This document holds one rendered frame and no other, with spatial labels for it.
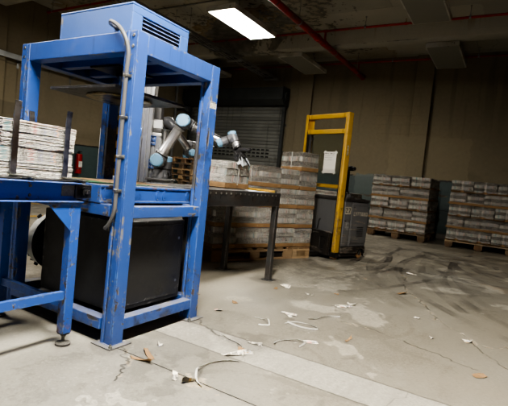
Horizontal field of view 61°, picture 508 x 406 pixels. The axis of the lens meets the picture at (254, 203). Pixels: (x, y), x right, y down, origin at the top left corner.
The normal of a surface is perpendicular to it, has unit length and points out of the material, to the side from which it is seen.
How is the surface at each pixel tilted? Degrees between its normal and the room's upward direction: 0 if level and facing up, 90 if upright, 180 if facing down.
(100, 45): 90
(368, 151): 90
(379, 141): 90
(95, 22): 90
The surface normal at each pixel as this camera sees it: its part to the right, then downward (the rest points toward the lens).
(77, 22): -0.51, 0.00
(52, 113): 0.85, 0.11
